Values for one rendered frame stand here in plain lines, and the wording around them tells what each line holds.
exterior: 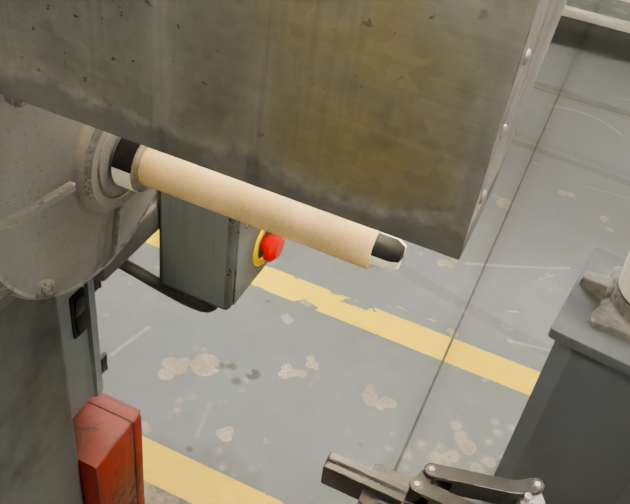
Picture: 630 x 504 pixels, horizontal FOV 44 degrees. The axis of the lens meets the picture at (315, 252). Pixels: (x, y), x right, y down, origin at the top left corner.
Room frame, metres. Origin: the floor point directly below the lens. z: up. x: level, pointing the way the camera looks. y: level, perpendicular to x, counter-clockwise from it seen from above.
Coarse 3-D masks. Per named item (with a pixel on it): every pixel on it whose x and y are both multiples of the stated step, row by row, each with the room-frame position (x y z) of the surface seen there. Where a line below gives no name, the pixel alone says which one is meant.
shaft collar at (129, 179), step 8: (120, 144) 0.47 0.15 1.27; (128, 144) 0.47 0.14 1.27; (136, 144) 0.47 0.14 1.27; (120, 152) 0.46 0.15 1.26; (128, 152) 0.46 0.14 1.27; (136, 152) 0.46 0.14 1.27; (112, 160) 0.46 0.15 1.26; (120, 160) 0.46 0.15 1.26; (128, 160) 0.46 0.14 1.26; (136, 160) 0.46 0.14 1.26; (112, 168) 0.46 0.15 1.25; (120, 168) 0.46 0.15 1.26; (128, 168) 0.45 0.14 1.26; (136, 168) 0.46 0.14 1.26; (112, 176) 0.46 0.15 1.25; (120, 176) 0.45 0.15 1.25; (128, 176) 0.45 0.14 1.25; (136, 176) 0.46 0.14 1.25; (120, 184) 0.46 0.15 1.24; (128, 184) 0.45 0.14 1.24; (136, 184) 0.46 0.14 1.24
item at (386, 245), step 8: (376, 240) 0.41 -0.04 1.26; (384, 240) 0.41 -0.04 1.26; (392, 240) 0.41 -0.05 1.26; (400, 240) 0.41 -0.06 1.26; (376, 248) 0.41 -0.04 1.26; (384, 248) 0.41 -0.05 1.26; (392, 248) 0.41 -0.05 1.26; (400, 248) 0.41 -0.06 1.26; (376, 256) 0.40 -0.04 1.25; (384, 256) 0.40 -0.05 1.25; (392, 256) 0.40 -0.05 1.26; (400, 256) 0.40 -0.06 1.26; (376, 264) 0.40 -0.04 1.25; (384, 264) 0.40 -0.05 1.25; (392, 264) 0.40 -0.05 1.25; (400, 264) 0.41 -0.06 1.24
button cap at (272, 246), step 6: (270, 234) 0.73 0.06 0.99; (264, 240) 0.73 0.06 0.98; (270, 240) 0.72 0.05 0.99; (276, 240) 0.72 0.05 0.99; (282, 240) 0.73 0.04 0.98; (264, 246) 0.72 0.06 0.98; (270, 246) 0.72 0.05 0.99; (276, 246) 0.72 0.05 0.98; (282, 246) 0.74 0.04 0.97; (264, 252) 0.71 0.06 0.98; (270, 252) 0.71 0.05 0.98; (276, 252) 0.72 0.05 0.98; (264, 258) 0.71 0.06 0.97; (270, 258) 0.71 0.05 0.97; (276, 258) 0.72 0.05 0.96
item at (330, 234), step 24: (144, 168) 0.46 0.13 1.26; (168, 168) 0.46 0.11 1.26; (192, 168) 0.46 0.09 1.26; (168, 192) 0.45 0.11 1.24; (192, 192) 0.44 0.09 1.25; (216, 192) 0.44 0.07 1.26; (240, 192) 0.44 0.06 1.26; (264, 192) 0.44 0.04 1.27; (240, 216) 0.43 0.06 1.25; (264, 216) 0.43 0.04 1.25; (288, 216) 0.42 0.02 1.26; (312, 216) 0.42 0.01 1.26; (336, 216) 0.42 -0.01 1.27; (312, 240) 0.41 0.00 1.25; (336, 240) 0.41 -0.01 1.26; (360, 240) 0.41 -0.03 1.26; (360, 264) 0.40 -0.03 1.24
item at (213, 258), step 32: (160, 192) 0.69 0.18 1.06; (160, 224) 0.69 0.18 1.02; (192, 224) 0.68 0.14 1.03; (224, 224) 0.66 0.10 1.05; (160, 256) 0.69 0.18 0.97; (192, 256) 0.68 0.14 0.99; (224, 256) 0.66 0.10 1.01; (256, 256) 0.71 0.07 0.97; (160, 288) 0.70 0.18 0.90; (192, 288) 0.68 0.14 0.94; (224, 288) 0.66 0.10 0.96
